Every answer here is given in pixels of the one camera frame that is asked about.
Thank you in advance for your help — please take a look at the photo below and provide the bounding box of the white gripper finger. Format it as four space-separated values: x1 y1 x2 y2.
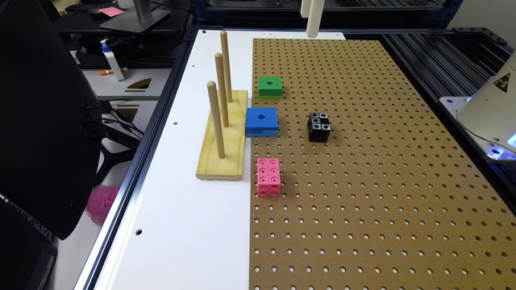
306 0 325 38
300 0 310 18

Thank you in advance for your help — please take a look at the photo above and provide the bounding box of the blue square block with hole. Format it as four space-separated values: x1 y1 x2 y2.
245 107 278 137

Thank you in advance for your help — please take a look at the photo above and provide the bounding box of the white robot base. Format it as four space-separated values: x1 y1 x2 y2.
439 55 515 161

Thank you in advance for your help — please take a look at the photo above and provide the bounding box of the green square block with hole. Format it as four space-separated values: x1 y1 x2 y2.
258 77 283 99

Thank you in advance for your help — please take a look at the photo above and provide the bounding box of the far wooden peg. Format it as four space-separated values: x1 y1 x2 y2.
220 30 233 102

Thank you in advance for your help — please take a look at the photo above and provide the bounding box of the wooden peg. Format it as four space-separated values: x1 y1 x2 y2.
214 52 229 127
220 30 233 102
207 81 225 159

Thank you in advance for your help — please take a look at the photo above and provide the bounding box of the middle wooden peg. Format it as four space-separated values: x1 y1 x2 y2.
214 52 229 127

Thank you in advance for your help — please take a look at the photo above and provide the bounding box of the black linking cube cluster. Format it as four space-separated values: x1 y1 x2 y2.
307 112 331 143

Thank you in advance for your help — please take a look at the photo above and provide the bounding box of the near wooden peg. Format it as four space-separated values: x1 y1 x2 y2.
207 81 225 159

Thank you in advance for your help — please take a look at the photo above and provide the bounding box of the silver monitor stand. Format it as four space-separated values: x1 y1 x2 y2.
99 0 170 32

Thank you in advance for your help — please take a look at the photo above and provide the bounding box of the pink linking cube cluster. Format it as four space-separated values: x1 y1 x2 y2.
257 158 281 197

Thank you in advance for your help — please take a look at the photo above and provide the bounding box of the brown pegboard sheet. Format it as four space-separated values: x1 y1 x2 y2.
249 39 515 289

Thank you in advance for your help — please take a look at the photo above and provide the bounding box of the wooden peg stand base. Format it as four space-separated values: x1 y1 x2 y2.
196 90 248 181

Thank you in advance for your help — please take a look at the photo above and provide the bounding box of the orange marker pen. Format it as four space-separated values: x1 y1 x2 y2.
99 67 128 76

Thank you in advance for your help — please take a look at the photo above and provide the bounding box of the pink sticky note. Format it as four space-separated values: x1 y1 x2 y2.
99 6 125 17

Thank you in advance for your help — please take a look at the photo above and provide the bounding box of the white bottle with blue cap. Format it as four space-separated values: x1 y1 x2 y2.
100 39 125 81

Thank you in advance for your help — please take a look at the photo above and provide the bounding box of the pink fluffy pom-pom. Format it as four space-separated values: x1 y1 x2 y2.
85 184 119 226

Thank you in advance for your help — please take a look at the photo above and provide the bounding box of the black office chair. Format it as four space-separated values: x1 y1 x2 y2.
1 0 139 239

